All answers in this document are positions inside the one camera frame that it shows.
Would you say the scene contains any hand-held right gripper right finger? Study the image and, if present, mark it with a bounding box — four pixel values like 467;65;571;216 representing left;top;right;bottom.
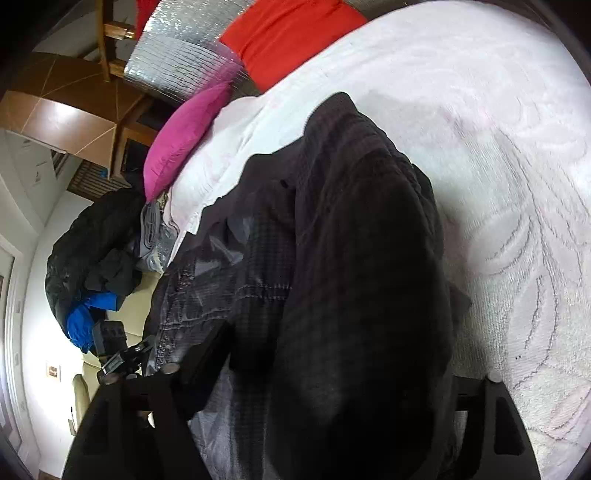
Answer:
452;369;542;480

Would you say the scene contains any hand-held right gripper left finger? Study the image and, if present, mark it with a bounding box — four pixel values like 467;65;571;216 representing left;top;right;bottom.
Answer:
62;323;236;480

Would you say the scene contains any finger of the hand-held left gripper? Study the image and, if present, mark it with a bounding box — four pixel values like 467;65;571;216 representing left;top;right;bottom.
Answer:
98;339;155;386

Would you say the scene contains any dark quilted zip jacket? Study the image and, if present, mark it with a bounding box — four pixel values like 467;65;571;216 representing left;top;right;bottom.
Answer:
143;92;472;480

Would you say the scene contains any blue jacket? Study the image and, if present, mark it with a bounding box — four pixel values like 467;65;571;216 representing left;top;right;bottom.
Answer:
66;292;122;354

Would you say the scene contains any black puffer coat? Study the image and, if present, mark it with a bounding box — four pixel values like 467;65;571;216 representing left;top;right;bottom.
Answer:
45;188;147;333

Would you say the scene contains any grey garment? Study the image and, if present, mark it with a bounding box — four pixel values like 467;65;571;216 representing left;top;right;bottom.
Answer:
136;200;178;273

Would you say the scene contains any slatted wooden door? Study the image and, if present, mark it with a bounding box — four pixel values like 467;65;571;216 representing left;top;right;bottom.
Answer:
67;159;132;201

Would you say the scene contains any magenta pillow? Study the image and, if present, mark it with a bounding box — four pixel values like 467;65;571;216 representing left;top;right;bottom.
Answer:
143;82;233;202

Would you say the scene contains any white embossed bedspread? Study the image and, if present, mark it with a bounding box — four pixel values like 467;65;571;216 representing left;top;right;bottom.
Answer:
168;0;591;480

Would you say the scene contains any silver foil insulation board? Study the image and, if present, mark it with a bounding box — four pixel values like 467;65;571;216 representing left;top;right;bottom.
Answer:
124;0;259;103

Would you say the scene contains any wooden stair banister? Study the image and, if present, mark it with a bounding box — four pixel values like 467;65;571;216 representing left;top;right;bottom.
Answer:
95;0;153;84

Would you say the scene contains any red cloth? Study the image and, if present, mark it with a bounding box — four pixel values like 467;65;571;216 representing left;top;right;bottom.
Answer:
135;0;160;42

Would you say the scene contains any red pillow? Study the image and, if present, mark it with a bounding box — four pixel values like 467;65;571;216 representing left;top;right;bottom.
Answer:
221;0;368;93

